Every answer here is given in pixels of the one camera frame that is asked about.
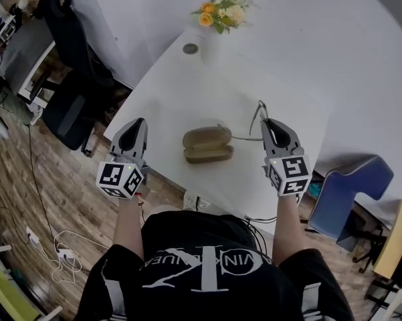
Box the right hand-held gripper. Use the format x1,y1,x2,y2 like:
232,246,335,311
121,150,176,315
261,118,313,198

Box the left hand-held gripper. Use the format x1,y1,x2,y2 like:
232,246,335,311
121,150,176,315
96,117,152,201

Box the eyeglasses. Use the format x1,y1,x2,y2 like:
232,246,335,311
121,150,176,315
217,100,270,143

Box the beige glasses case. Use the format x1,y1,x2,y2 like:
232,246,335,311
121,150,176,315
182,128,235,164

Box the person's left forearm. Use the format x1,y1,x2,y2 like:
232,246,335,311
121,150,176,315
112,197,144,262

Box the person's right forearm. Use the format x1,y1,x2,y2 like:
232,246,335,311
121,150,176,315
272,194,310,267

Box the person's left leg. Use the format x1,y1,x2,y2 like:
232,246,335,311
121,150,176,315
150,204,180,216

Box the black office chair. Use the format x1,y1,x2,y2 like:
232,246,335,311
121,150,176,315
33,0,116,155

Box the white table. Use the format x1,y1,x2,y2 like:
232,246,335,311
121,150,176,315
103,25,330,237

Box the blue chair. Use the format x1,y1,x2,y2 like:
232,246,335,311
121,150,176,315
309,154,395,243

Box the white patterned shoe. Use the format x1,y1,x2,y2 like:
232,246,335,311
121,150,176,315
183,192,211,213

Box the white plug adapter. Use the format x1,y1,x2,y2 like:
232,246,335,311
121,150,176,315
25,226,40,246

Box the white vase with flowers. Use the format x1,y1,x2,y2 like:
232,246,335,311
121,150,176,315
190,0,255,65

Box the grey top white desk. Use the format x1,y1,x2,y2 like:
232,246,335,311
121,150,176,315
0,18,56,103

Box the yellow chair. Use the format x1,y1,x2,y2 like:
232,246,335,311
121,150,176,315
373,199,402,277

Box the black printed t-shirt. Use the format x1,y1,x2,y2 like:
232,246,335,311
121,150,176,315
75,211,355,321

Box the green desk panel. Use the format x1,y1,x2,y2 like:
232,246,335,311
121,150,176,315
0,249,43,321

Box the thin black cord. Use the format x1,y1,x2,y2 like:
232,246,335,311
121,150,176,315
243,215,278,260

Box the black floor cable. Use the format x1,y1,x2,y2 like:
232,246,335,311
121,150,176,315
26,124,91,274

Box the white floor cable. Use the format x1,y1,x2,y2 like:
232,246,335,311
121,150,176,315
52,229,110,284

